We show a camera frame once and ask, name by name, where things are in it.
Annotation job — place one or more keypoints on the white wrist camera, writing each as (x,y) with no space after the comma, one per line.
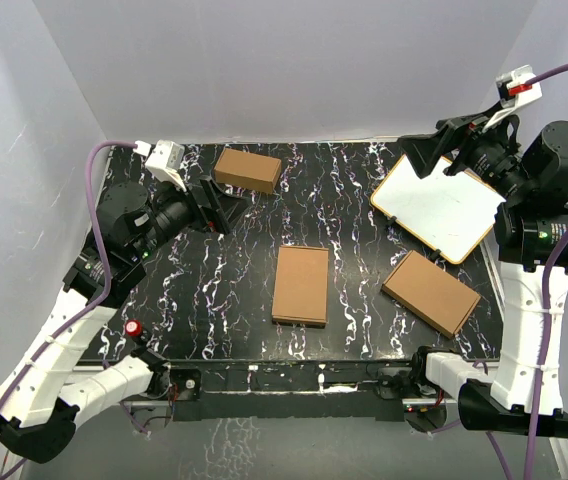
(163,161)
(514,94)

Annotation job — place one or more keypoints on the red emergency stop button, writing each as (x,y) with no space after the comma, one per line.
(133,328)

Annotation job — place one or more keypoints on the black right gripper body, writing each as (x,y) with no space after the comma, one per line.
(493,159)

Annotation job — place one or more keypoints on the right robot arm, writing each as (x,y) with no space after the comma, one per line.
(531,229)

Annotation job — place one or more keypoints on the folded brown cardboard box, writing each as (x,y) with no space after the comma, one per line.
(248,170)

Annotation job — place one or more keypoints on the yellow-framed whiteboard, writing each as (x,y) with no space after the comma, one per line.
(449,214)

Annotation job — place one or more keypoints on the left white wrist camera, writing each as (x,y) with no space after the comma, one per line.
(163,161)

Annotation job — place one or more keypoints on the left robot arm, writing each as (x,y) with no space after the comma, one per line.
(39,411)

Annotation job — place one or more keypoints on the flat cardboard stack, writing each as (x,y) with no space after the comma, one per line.
(433,295)

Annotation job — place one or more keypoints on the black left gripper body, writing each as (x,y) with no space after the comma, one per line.
(174,213)

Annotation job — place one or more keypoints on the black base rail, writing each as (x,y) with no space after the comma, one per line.
(303,389)

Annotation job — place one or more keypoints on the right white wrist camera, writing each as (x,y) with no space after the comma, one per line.
(514,94)

